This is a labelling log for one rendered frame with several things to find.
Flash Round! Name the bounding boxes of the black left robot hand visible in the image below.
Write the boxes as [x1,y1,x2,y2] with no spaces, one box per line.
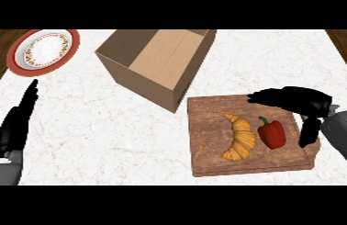
[0,78,41,159]

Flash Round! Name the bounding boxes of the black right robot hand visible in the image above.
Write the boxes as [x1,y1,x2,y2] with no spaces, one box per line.
[245,85,335,149]

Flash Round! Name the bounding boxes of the red bell pepper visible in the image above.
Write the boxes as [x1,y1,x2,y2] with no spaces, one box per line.
[255,116,288,151]

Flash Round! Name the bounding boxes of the brown wooden cutting board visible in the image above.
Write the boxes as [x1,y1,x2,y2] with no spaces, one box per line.
[186,94,322,178]

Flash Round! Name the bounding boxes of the open cardboard box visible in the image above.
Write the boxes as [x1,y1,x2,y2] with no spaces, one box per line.
[93,29,219,114]

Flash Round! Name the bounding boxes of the golden croissant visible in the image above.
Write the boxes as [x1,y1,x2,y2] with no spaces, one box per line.
[220,113,257,162]

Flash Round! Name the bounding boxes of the red-rimmed white plate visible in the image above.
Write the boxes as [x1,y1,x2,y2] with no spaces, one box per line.
[7,29,81,78]

